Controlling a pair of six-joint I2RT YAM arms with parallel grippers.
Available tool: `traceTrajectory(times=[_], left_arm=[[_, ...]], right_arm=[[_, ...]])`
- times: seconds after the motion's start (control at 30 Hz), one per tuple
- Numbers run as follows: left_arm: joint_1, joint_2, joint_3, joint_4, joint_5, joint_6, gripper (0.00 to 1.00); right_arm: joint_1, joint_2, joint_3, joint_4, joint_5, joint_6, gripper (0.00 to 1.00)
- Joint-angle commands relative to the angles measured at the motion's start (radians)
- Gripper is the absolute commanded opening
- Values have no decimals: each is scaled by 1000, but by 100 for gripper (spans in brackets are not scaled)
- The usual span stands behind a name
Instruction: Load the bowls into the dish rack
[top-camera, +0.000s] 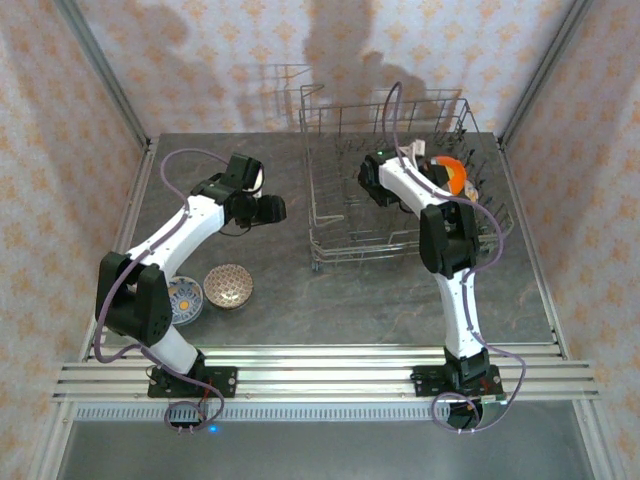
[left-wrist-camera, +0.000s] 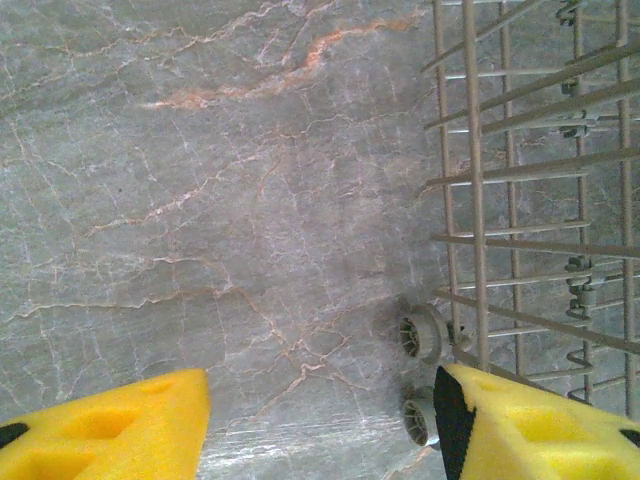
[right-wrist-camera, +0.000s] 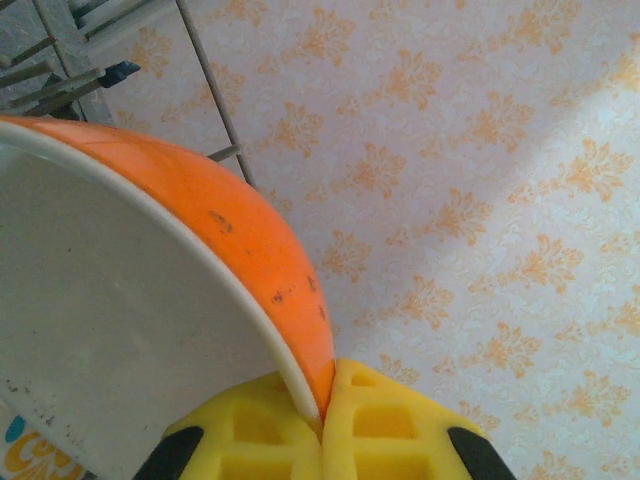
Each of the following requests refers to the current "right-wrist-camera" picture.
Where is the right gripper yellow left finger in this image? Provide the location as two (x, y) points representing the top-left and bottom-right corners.
(134, 370), (325, 480)

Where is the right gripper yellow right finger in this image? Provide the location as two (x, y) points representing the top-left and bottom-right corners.
(319, 356), (519, 480)

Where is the orange bowl with floral inside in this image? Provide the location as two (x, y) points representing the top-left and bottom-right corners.
(0, 114), (335, 480)

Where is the grey wire dish rack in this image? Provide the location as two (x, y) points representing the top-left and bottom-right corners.
(0, 0), (259, 190)

